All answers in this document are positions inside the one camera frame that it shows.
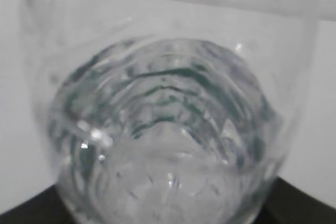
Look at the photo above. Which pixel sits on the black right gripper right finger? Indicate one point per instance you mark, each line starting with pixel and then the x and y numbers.
pixel 288 205

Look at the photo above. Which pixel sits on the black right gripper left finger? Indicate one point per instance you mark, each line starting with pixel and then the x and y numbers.
pixel 44 208

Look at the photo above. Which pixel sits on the clear water bottle green label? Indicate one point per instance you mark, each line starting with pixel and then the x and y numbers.
pixel 167 111

